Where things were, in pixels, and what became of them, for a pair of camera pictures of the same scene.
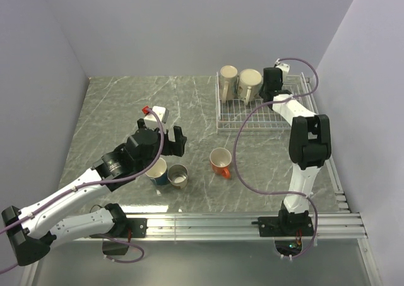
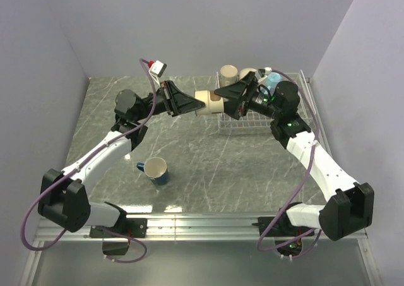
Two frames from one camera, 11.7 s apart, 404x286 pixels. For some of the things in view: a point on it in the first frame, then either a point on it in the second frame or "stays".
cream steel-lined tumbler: (178, 175) → (214, 104)
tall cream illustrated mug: (228, 79) stays
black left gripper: (177, 147) → (181, 102)
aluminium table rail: (191, 226) stays
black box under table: (114, 248) stays
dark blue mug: (158, 172) stays
